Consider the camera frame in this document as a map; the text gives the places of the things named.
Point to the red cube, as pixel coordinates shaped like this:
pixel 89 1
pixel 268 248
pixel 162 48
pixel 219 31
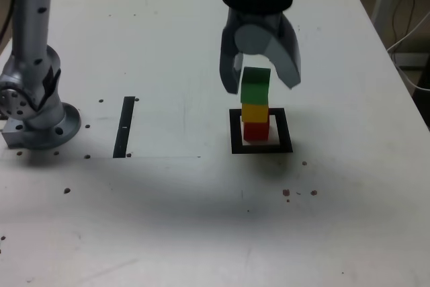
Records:
pixel 256 132

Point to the grey flat box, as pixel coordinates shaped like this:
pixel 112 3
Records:
pixel 411 59

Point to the black tape square outline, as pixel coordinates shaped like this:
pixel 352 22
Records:
pixel 235 132

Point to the black tape strip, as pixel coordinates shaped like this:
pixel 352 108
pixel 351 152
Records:
pixel 123 129

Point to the green cube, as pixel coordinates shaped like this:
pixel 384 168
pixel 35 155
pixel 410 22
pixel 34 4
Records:
pixel 255 90

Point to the yellow cube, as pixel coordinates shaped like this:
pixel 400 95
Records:
pixel 255 113

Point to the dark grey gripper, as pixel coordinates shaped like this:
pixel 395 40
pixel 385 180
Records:
pixel 258 19

